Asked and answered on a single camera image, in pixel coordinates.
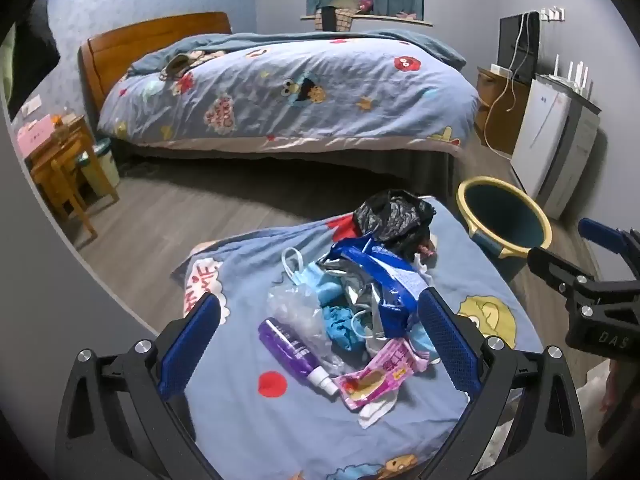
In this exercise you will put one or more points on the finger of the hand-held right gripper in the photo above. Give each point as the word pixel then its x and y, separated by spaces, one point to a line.
pixel 600 235
pixel 555 270

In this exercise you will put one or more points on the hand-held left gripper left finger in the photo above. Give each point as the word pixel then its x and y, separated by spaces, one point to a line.
pixel 190 345

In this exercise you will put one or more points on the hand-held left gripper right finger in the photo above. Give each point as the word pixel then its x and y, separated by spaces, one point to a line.
pixel 447 345

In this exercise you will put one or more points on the blue face mask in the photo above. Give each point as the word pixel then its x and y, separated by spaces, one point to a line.
pixel 422 342
pixel 320 282

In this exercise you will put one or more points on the blue bin with yellow rim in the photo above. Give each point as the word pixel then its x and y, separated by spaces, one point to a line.
pixel 500 220

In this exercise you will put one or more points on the pink snack wrapper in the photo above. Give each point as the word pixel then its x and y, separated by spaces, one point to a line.
pixel 375 375

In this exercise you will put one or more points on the purple bottle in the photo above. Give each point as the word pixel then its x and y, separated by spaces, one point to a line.
pixel 285 342

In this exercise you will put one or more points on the white tissue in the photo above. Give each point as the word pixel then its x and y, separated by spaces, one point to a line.
pixel 377 410

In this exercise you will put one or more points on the blue foil packet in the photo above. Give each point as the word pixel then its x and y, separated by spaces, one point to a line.
pixel 387 270

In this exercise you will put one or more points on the small pink wrapper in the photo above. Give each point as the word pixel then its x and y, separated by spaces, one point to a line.
pixel 429 249

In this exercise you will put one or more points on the teal cloth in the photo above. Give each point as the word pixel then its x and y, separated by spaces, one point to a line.
pixel 340 327

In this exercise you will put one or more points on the clear plastic bag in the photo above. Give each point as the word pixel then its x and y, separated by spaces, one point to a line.
pixel 295 305

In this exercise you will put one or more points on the silver foil wrapper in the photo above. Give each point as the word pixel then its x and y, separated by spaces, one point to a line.
pixel 345 275

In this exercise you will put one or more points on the black plastic bag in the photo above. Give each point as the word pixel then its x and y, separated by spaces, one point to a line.
pixel 390 215

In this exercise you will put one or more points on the person's right hand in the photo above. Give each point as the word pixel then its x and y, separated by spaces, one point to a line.
pixel 622 377

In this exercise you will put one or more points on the white air purifier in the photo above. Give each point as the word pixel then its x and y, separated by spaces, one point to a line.
pixel 540 145

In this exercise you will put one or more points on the blue printed blanket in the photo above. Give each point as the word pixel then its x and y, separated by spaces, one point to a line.
pixel 280 435

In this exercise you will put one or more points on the wooden cabinet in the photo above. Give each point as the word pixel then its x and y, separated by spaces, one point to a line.
pixel 500 120

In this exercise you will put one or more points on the white router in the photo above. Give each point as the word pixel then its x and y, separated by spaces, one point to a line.
pixel 570 80

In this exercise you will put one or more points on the small white box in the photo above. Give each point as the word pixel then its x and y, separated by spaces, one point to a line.
pixel 500 71

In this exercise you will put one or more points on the small white bin green lid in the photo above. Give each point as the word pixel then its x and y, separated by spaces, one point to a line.
pixel 102 170

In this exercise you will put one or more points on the black television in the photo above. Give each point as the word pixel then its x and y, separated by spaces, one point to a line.
pixel 510 45

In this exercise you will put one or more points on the wooden nightstand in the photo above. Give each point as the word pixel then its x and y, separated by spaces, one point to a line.
pixel 60 170

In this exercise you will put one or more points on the pink box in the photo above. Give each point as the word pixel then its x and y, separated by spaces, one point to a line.
pixel 35 132

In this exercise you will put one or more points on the bed with cartoon duvet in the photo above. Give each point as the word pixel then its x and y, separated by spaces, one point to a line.
pixel 325 75

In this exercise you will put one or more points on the wooden bed headboard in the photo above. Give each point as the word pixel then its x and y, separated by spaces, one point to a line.
pixel 150 30

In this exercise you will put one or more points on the small pink toy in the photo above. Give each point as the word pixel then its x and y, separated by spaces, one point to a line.
pixel 365 6

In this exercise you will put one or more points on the plaid cloth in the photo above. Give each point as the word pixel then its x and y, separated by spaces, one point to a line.
pixel 345 20

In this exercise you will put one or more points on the dark cloth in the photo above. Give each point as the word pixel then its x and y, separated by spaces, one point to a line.
pixel 35 35

